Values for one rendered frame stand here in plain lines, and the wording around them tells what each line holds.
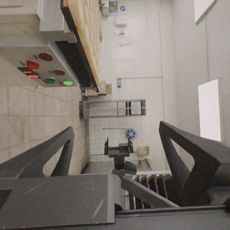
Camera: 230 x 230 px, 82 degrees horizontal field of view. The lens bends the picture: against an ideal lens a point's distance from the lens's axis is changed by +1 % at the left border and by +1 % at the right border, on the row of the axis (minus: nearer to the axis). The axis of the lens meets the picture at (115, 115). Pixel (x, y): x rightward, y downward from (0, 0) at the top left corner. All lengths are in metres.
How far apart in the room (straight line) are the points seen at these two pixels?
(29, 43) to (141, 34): 4.86
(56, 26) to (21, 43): 0.10
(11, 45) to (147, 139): 4.30
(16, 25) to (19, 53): 0.06
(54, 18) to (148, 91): 4.26
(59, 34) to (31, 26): 0.07
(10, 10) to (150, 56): 4.62
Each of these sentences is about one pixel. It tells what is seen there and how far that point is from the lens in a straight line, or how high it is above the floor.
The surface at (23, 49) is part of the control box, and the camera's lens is 0.41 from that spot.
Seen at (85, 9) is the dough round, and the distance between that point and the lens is 0.42.
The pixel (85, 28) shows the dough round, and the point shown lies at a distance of 0.38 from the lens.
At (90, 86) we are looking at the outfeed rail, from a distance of 0.57.
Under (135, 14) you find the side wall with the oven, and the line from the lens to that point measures 5.52.
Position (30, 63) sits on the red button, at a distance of 0.44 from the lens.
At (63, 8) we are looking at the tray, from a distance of 0.30.
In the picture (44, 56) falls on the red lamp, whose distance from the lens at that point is 0.41.
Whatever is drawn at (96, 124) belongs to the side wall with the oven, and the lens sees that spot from 4.37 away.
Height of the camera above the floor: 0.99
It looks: level
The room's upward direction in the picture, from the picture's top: 88 degrees clockwise
